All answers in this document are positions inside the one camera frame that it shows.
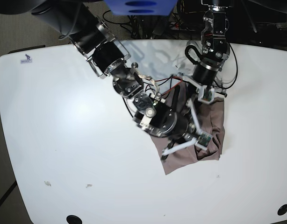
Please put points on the mauve T-shirt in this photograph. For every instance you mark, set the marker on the mauve T-shirt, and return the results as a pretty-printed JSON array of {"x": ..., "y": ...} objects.
[{"x": 209, "y": 144}]

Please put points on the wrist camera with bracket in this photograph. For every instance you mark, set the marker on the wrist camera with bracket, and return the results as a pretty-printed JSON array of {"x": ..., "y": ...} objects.
[
  {"x": 194, "y": 137},
  {"x": 205, "y": 94}
]

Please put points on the small purple logo sticker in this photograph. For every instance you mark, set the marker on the small purple logo sticker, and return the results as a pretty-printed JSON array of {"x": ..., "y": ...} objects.
[{"x": 27, "y": 59}]

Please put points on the blue plastic mount plate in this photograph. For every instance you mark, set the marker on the blue plastic mount plate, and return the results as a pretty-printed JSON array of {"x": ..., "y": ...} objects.
[{"x": 141, "y": 7}]

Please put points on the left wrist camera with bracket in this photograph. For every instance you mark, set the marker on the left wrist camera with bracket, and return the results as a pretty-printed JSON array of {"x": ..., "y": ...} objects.
[{"x": 205, "y": 94}]

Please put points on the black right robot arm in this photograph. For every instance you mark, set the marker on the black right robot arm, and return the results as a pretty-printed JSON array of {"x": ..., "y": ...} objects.
[{"x": 107, "y": 57}]

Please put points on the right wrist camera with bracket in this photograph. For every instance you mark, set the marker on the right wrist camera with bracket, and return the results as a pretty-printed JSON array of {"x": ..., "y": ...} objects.
[{"x": 194, "y": 137}]

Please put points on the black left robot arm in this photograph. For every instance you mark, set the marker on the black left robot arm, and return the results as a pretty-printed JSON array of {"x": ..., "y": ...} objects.
[{"x": 250, "y": 22}]

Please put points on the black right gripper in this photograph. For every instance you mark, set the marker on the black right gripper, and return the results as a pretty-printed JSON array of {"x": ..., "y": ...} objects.
[{"x": 183, "y": 126}]

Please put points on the black table cable grommet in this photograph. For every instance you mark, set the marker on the black table cable grommet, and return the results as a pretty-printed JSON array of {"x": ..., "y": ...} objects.
[{"x": 282, "y": 210}]

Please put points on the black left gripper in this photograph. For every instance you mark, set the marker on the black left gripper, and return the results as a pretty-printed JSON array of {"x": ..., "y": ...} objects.
[{"x": 203, "y": 74}]

